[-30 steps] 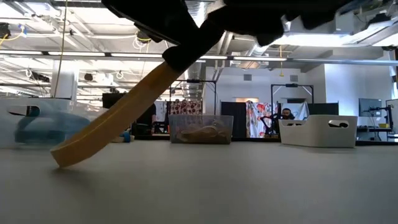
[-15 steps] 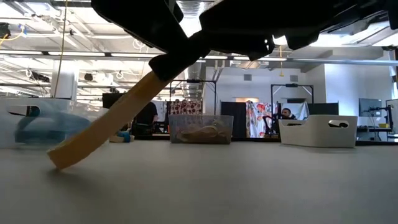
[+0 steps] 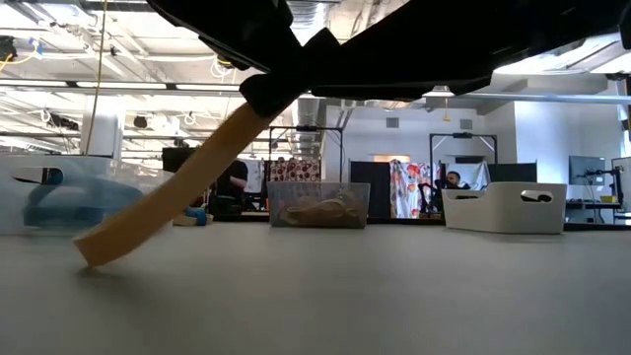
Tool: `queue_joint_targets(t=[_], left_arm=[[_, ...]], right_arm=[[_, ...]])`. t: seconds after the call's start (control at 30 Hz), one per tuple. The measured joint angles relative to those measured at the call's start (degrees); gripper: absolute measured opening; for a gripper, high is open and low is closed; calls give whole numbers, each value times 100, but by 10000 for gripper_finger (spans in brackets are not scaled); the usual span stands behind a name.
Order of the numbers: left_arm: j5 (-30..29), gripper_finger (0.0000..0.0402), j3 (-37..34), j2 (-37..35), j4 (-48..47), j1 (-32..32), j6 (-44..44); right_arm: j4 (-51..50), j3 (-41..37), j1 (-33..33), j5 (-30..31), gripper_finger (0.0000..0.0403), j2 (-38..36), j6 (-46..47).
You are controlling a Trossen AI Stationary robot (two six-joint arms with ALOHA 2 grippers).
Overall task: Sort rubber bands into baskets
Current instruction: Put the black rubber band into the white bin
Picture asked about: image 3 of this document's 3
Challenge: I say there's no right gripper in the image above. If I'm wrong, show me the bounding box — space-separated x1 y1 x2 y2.
374 0 631 75

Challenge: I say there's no blue rubber band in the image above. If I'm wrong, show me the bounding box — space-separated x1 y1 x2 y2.
22 170 107 229
182 205 210 227

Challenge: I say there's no clear plastic basket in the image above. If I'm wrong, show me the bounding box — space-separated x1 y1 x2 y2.
0 155 175 237

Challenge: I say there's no black panel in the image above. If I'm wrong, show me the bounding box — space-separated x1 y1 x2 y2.
349 160 392 219
486 162 538 184

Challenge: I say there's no floral cloth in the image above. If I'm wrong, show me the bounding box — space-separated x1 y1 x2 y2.
388 158 434 219

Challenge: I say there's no long ceiling light strip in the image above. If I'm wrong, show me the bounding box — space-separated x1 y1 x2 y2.
0 78 457 99

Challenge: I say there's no red patterned cloth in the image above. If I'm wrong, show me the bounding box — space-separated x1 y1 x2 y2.
268 157 322 184

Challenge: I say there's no person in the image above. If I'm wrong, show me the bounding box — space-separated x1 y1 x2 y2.
432 170 472 213
212 158 250 214

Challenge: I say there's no grey plastic basket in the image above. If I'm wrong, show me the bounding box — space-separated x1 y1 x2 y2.
266 180 372 230

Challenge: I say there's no white printed cloth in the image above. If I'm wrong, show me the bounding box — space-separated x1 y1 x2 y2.
245 157 265 194

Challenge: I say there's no grey monitor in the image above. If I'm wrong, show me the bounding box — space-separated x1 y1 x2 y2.
567 155 607 187

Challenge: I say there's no white pillar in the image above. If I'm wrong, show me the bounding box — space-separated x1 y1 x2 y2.
80 95 124 159

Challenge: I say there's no white plastic basket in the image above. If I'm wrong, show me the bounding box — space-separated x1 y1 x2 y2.
442 180 569 236

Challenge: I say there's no grey table mat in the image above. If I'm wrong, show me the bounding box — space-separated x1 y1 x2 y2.
0 221 631 355

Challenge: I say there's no silver round air duct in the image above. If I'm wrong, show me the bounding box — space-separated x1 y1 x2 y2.
290 0 330 155

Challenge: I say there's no black gantry frame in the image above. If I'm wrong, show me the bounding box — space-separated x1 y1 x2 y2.
267 124 345 184
427 131 499 191

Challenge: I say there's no yellow hanging cable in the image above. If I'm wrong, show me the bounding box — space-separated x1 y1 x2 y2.
84 0 108 157

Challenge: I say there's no black cable reel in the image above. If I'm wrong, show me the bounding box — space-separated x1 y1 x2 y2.
0 35 19 63

